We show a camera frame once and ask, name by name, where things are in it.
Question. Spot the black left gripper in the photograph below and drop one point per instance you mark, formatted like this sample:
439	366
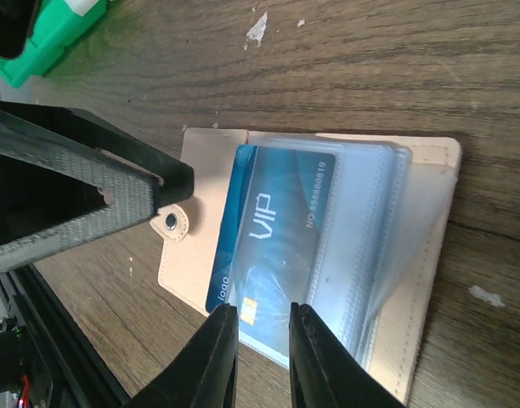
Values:
51	205

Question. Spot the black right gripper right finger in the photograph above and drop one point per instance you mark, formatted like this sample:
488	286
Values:
322	372

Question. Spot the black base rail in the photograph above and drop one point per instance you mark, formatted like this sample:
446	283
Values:
45	358

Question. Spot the blue vip card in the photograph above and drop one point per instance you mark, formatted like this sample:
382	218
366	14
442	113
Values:
269	237

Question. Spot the green plastic bin middle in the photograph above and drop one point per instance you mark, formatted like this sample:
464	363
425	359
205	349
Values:
58	25

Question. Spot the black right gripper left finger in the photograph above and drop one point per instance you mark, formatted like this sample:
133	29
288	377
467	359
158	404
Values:
204	373

